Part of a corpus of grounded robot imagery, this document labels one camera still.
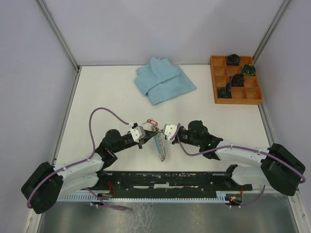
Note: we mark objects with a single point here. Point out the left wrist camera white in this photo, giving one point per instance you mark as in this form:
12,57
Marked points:
137,132

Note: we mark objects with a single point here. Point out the light blue cloth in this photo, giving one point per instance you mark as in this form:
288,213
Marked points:
160,81

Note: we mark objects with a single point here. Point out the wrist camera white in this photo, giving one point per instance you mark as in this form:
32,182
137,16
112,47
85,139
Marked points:
137,132
171,131

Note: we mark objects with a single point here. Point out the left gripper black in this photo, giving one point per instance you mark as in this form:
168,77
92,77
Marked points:
148,135

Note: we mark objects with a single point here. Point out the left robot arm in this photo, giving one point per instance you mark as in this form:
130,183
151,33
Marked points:
48,183

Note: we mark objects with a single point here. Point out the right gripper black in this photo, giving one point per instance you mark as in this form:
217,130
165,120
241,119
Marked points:
176,141

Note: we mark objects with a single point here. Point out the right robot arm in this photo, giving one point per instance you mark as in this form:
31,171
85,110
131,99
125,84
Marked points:
272,166

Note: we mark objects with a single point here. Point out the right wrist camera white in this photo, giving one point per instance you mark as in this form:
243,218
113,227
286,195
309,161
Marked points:
171,131

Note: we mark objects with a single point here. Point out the metal key organizer plate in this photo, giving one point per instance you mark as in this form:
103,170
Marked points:
159,143

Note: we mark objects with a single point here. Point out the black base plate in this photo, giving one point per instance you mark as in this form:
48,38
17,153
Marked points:
165,184

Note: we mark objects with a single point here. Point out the wooden compartment tray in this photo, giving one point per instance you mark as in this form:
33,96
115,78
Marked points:
235,80

